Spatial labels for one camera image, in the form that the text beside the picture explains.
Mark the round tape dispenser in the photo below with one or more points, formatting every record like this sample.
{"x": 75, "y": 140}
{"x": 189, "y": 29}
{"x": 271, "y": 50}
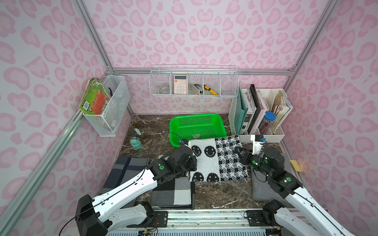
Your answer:
{"x": 165, "y": 89}

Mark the blue lid pencil jar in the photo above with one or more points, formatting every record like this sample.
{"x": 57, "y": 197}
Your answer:
{"x": 265, "y": 124}

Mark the small mint cap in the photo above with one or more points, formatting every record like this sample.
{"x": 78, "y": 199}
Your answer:
{"x": 136, "y": 132}

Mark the white wire wall basket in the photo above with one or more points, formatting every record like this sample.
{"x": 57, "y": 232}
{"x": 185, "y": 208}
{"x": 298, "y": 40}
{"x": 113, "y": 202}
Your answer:
{"x": 108, "y": 123}

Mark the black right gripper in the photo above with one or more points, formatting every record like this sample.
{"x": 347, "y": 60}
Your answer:
{"x": 244, "y": 155}

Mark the beige paper stack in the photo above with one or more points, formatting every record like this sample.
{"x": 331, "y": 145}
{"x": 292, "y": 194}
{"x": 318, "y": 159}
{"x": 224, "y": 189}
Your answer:
{"x": 279, "y": 104}

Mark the yellow black utility knife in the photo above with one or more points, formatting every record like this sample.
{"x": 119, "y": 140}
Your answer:
{"x": 210, "y": 90}

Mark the smiley houndstooth scarf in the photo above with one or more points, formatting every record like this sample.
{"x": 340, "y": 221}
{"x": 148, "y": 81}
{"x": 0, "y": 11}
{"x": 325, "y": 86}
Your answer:
{"x": 216, "y": 161}

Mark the black white checkered scarf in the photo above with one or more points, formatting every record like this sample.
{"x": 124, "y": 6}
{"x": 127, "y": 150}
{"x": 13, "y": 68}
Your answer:
{"x": 176, "y": 194}

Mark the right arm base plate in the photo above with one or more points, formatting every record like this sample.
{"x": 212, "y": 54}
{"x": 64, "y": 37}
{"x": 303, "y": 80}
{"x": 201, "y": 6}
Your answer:
{"x": 257, "y": 218}

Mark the black binder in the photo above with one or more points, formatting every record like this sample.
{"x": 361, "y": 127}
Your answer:
{"x": 257, "y": 103}

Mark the green red booklet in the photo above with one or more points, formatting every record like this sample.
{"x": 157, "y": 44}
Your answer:
{"x": 95, "y": 98}

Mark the pink book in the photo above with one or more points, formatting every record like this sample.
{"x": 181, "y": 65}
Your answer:
{"x": 261, "y": 113}

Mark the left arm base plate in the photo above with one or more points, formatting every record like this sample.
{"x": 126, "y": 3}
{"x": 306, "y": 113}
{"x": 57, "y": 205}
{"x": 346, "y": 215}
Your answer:
{"x": 158, "y": 219}

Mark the yellow sticky note pad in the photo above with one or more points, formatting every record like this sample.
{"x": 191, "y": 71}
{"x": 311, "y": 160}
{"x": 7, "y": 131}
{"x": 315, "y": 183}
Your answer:
{"x": 296, "y": 166}

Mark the white desktop file organizer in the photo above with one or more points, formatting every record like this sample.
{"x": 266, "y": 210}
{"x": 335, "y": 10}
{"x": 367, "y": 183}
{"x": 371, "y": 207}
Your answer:
{"x": 271, "y": 137}

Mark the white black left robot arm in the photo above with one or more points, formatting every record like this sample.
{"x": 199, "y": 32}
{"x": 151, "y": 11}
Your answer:
{"x": 96, "y": 216}

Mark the navy grey plaid scarf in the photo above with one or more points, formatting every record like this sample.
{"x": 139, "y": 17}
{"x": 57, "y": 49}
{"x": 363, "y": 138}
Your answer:
{"x": 124, "y": 169}

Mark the green folder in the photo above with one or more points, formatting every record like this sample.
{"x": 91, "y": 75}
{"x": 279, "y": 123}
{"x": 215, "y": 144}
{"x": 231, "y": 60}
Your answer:
{"x": 240, "y": 112}

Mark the grey stapler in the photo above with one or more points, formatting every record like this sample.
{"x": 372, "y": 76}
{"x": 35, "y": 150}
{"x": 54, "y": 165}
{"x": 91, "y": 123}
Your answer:
{"x": 196, "y": 89}

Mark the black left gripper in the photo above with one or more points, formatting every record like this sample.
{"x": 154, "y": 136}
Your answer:
{"x": 192, "y": 161}

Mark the clear wall shelf organizer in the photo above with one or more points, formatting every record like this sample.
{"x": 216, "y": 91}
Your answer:
{"x": 222, "y": 79}

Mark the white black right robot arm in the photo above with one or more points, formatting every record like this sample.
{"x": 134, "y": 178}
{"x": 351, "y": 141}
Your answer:
{"x": 320, "y": 222}

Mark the green plastic basket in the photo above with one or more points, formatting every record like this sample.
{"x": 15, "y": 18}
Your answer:
{"x": 192, "y": 127}

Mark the plain grey scarf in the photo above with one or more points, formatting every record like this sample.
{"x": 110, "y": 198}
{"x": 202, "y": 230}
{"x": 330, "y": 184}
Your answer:
{"x": 267, "y": 188}

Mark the pink white calculator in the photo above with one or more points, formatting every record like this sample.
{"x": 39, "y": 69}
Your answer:
{"x": 180, "y": 84}

